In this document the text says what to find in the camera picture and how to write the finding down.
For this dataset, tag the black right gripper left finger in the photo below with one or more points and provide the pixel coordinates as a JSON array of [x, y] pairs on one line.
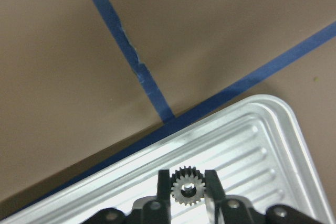
[[164, 187]]

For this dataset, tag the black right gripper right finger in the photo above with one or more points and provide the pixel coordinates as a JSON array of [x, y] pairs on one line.
[[214, 192]]

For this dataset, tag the black bearing gear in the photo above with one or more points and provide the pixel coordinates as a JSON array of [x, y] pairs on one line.
[[187, 186]]

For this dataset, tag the silver ribbed metal tray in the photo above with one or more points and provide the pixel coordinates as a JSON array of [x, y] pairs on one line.
[[255, 145]]

